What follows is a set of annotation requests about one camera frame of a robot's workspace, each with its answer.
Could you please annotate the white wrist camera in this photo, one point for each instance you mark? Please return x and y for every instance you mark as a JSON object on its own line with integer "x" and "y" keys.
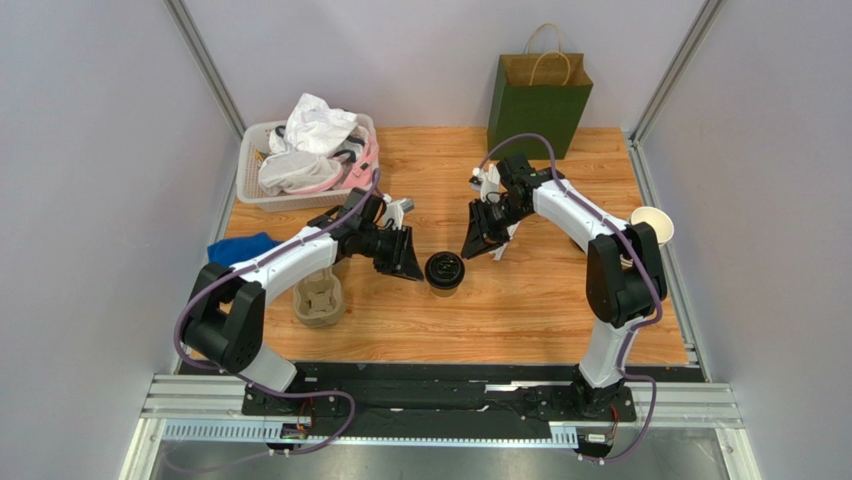
{"x": 486, "y": 181}
{"x": 393, "y": 216}

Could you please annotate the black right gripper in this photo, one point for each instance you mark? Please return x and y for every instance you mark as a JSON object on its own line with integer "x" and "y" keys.
{"x": 488, "y": 217}

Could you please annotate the blue cloth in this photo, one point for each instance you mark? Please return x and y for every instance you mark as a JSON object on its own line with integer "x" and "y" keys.
{"x": 230, "y": 251}

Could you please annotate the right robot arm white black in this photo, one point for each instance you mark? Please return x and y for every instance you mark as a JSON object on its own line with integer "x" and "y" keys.
{"x": 625, "y": 280}

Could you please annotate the stack of paper cups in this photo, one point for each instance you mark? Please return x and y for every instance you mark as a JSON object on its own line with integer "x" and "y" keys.
{"x": 657, "y": 219}

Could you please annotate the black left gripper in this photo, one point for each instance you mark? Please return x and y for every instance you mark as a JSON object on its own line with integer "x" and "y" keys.
{"x": 403, "y": 259}

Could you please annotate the cardboard cup carrier tray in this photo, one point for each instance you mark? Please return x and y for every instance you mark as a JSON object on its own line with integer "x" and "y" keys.
{"x": 318, "y": 299}

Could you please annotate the black plastic cup lid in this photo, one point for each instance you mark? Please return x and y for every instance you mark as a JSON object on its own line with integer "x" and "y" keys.
{"x": 444, "y": 269}

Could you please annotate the crumpled white cloth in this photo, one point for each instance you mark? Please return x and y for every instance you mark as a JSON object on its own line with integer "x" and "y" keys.
{"x": 316, "y": 128}

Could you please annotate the white plastic basket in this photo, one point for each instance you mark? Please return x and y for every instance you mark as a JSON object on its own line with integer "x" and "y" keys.
{"x": 255, "y": 142}

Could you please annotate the green paper gift bag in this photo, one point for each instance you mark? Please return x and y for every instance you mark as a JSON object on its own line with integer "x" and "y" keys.
{"x": 544, "y": 90}

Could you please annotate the white wrapped straw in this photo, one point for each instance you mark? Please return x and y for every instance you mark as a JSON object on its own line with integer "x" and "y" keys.
{"x": 506, "y": 235}

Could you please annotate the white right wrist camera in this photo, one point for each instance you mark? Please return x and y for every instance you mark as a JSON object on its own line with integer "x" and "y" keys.
{"x": 486, "y": 181}

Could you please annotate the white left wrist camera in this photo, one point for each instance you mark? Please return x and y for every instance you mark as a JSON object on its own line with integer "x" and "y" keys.
{"x": 393, "y": 216}

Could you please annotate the brown paper coffee cup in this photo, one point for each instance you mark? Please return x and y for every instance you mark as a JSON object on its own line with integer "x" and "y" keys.
{"x": 444, "y": 289}

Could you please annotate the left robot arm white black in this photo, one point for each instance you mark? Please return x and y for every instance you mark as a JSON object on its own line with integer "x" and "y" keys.
{"x": 225, "y": 316}

